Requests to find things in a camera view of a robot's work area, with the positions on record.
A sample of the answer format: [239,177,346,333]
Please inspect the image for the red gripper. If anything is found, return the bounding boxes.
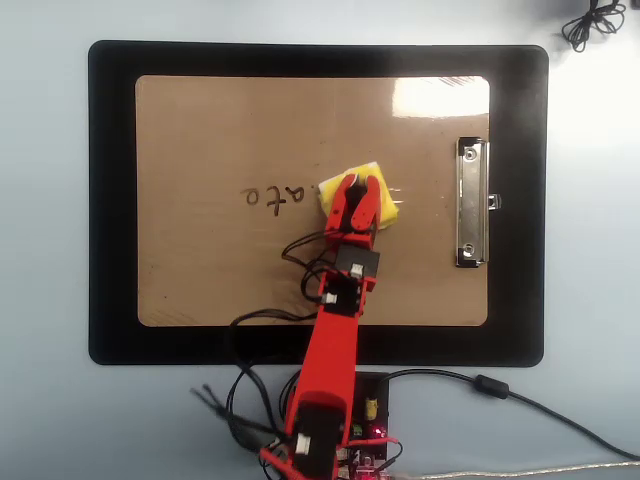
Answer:
[324,173,383,250]

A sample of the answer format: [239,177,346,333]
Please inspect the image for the yellow sponge with black knob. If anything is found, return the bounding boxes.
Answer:
[316,159,401,232]

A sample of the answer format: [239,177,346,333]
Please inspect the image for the controller circuit board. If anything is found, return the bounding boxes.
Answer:
[344,422,394,480]

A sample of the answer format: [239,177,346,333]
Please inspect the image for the silver metal clipboard clip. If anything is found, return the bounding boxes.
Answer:
[453,136,503,269]

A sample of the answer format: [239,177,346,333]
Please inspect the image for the brown clipboard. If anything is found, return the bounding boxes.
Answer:
[134,74,491,328]

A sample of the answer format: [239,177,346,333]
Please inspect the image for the black mat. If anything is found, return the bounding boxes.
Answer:
[87,39,550,367]

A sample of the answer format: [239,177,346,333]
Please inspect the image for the black servo wires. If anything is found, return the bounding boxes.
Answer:
[189,229,331,451]

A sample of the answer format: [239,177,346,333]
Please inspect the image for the black power cable with ferrite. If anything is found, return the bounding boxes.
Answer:
[384,368,640,461]

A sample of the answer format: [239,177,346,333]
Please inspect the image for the red wire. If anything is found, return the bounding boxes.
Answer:
[344,435,404,471]

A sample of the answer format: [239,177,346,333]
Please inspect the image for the bundled black cable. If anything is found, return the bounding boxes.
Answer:
[561,0,628,53]

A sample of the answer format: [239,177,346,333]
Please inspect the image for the silver USB cable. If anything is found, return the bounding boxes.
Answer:
[389,459,640,480]

